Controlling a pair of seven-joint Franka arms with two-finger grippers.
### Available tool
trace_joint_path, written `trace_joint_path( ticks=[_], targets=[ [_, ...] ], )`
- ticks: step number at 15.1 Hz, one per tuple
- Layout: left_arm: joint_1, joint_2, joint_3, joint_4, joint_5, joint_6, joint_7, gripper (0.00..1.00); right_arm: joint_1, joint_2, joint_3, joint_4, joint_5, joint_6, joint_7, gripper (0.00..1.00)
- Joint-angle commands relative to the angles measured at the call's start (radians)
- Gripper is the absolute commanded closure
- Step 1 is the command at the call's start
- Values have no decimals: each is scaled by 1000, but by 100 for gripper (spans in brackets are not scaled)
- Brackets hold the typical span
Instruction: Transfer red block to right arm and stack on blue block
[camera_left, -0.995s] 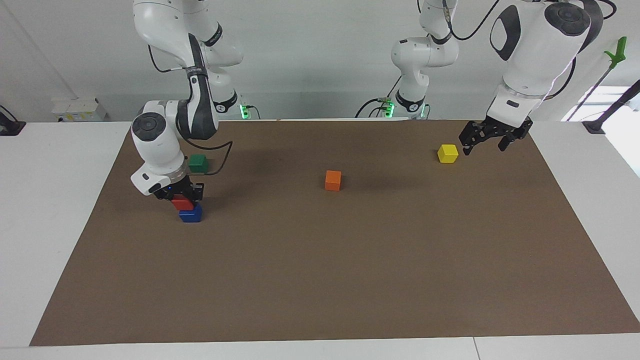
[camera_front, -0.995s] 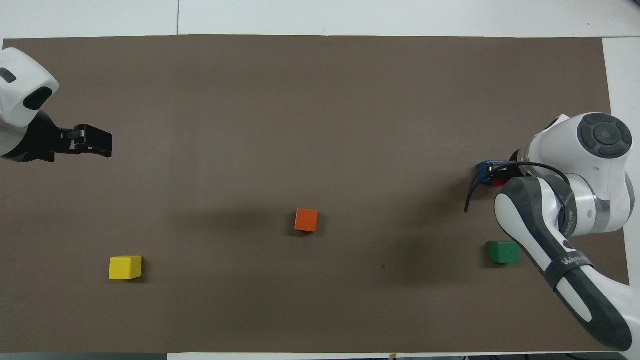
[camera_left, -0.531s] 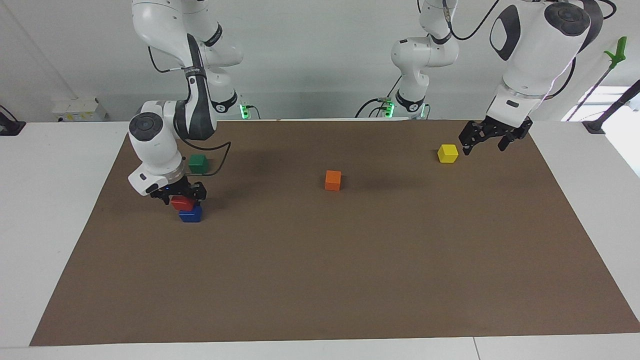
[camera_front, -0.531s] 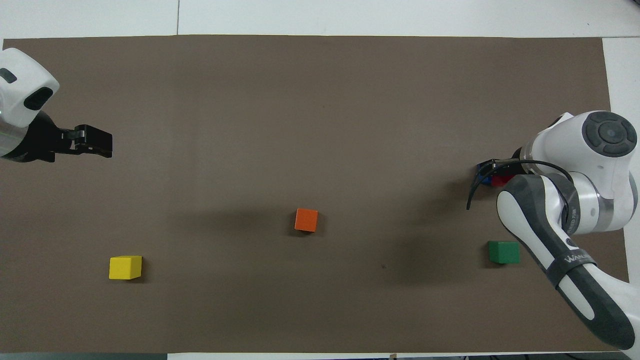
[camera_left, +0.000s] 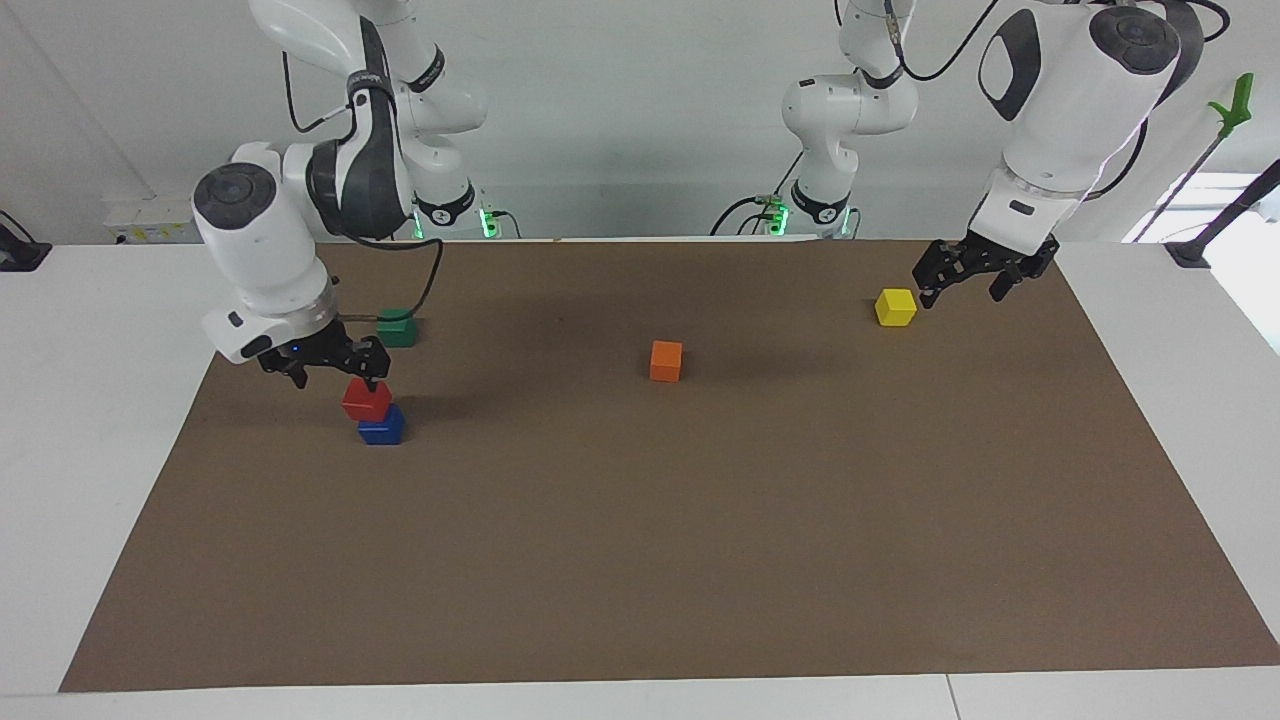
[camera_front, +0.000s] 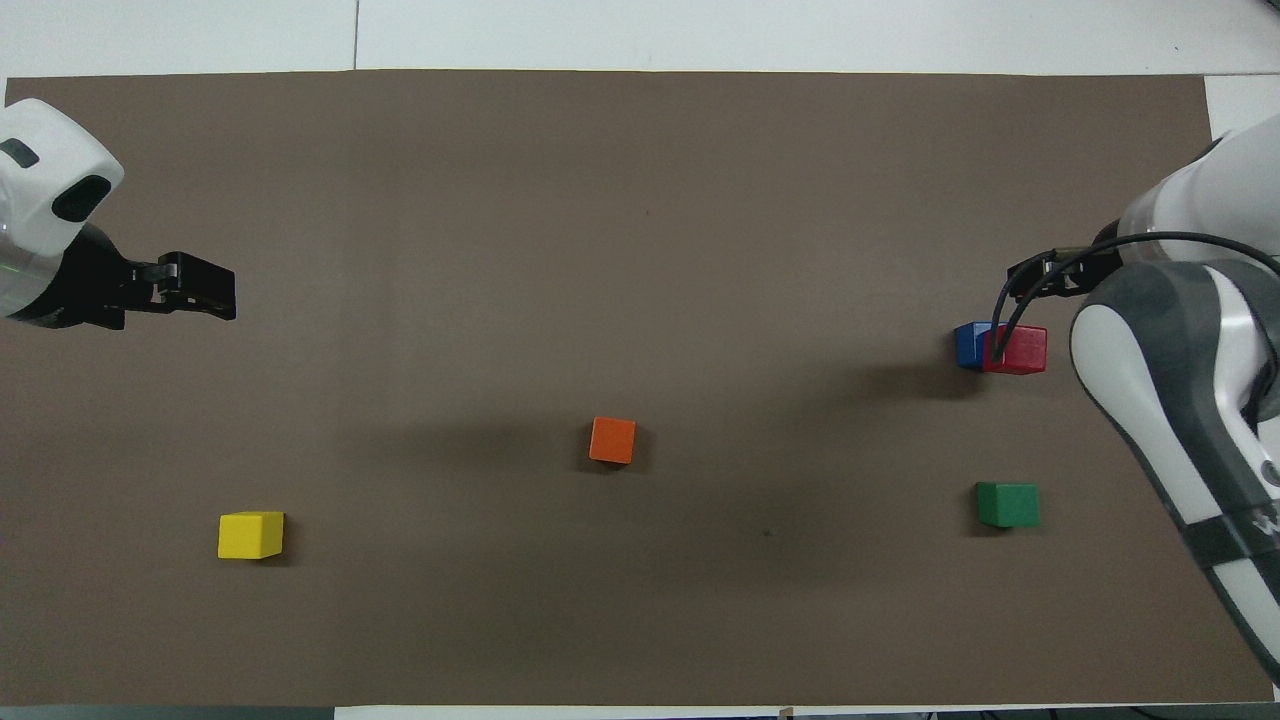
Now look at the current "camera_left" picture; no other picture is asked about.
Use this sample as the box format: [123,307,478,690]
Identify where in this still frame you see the red cube block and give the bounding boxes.
[341,378,394,423]

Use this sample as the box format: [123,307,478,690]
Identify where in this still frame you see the blue cube block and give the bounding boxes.
[357,403,407,446]

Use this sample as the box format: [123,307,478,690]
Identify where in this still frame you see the black angled stand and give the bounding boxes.
[1165,158,1280,269]

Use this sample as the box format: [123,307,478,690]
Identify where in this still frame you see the green clamp on pole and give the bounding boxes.
[1135,72,1255,243]

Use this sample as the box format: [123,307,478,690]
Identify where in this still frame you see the brown table mat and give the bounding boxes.
[58,238,1280,693]

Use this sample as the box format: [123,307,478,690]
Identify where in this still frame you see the black table clamp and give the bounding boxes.
[0,210,53,273]

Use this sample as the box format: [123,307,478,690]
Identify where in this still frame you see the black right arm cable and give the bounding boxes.
[282,48,446,323]

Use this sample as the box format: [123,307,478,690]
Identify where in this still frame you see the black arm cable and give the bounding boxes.
[884,0,1233,201]
[282,48,446,323]

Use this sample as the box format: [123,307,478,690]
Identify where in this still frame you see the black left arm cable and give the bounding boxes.
[884,0,1233,201]

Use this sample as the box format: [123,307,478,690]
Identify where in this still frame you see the white wall socket box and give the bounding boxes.
[103,195,216,246]

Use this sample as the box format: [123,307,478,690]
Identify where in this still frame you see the black base cable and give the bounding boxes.
[710,150,804,238]

